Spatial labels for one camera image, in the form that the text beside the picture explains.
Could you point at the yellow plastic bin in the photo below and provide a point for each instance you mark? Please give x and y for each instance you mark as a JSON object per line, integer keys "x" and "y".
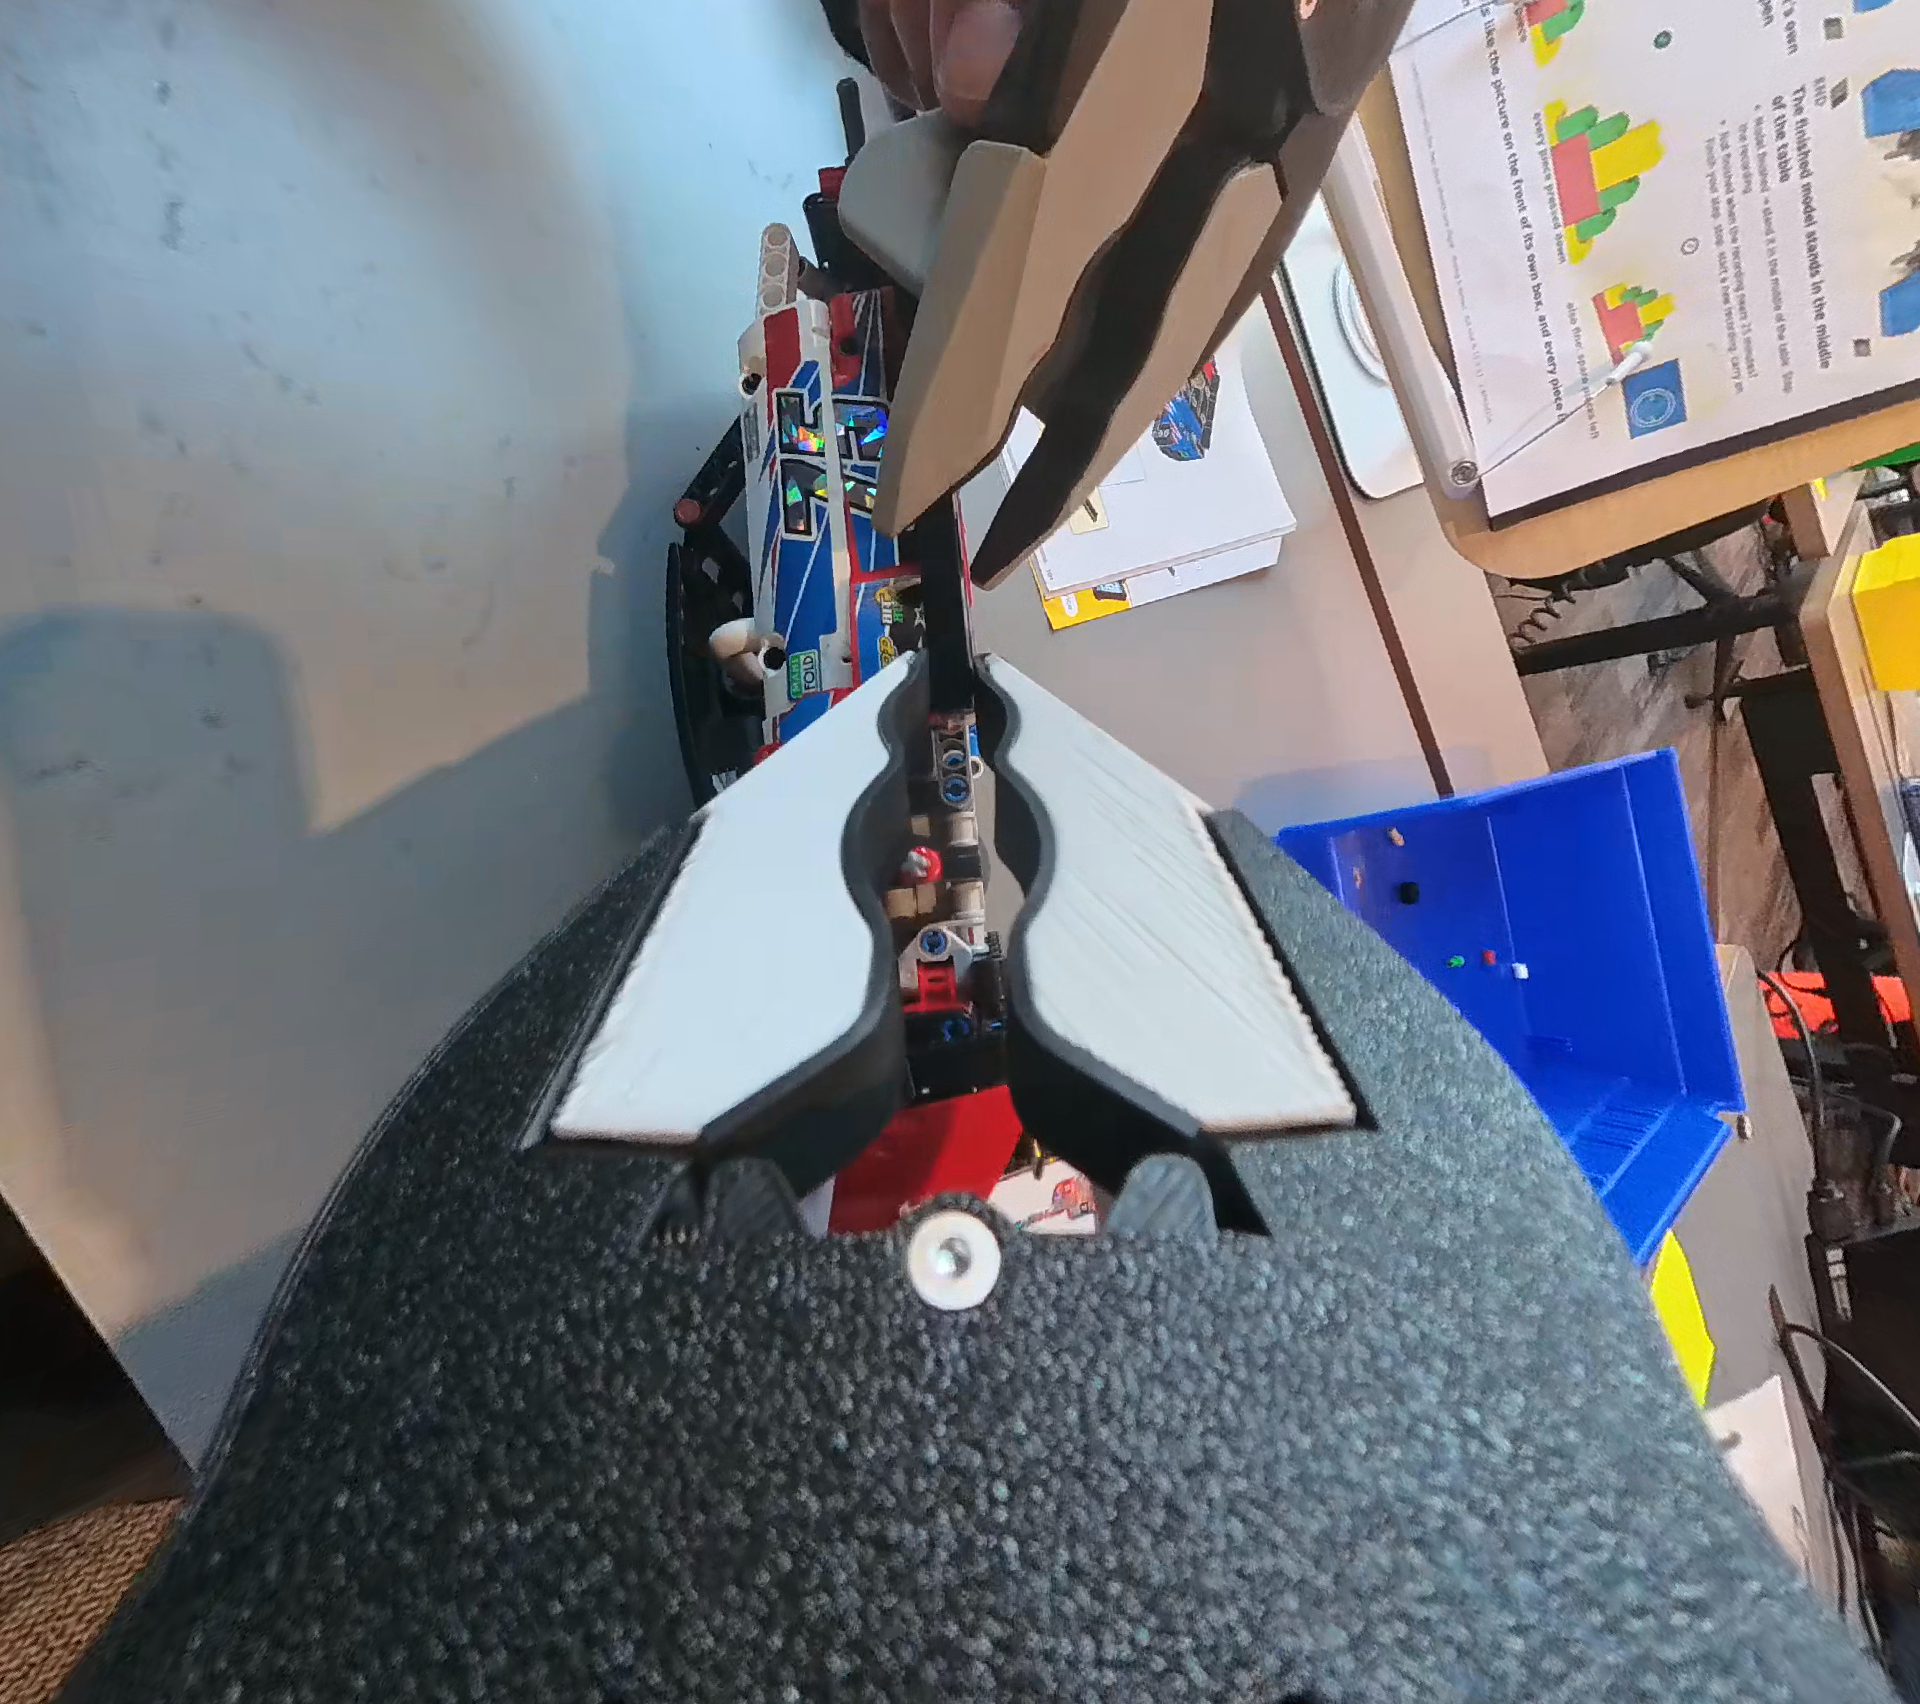
{"x": 1886, "y": 616}

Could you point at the wooden book stand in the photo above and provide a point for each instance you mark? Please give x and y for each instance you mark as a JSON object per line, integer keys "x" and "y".
{"x": 1651, "y": 526}

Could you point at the printed instruction sheet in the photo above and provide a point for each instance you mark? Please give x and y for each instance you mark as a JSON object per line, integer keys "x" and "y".
{"x": 1651, "y": 234}

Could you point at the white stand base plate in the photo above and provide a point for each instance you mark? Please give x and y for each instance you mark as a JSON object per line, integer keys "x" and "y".
{"x": 1320, "y": 279}

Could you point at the blue plastic bin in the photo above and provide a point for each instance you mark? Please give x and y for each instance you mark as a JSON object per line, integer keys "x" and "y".
{"x": 1575, "y": 864}

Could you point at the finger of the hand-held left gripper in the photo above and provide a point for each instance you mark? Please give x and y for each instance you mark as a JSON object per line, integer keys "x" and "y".
{"x": 1201, "y": 279}
{"x": 991, "y": 325}

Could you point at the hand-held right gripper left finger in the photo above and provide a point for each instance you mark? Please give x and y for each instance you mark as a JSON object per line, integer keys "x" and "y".
{"x": 721, "y": 955}

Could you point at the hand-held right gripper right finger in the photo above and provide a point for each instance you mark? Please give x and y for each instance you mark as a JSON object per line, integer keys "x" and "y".
{"x": 1184, "y": 955}

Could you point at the open instruction booklet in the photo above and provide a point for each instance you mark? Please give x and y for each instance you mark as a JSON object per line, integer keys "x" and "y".
{"x": 1184, "y": 489}

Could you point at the toy brick race car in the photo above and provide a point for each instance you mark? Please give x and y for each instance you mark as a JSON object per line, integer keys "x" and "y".
{"x": 819, "y": 459}

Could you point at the black table frame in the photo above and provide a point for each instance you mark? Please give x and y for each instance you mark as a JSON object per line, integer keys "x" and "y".
{"x": 1651, "y": 638}

